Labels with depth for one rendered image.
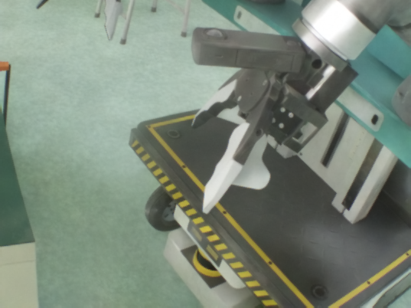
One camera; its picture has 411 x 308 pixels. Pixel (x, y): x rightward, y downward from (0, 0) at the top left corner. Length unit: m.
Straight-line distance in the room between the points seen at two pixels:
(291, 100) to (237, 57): 0.07
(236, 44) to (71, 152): 1.23
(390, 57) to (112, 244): 0.88
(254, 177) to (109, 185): 1.08
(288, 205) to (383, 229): 0.26
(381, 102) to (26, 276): 0.63
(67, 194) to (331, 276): 0.83
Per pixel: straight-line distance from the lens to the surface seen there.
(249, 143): 0.51
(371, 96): 0.88
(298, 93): 0.55
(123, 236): 1.45
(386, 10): 0.52
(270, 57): 0.51
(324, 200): 1.26
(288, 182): 1.27
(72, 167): 1.64
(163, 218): 1.43
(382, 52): 1.04
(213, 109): 0.62
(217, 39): 0.51
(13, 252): 0.44
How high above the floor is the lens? 1.08
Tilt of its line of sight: 36 degrees down
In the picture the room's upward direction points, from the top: 16 degrees clockwise
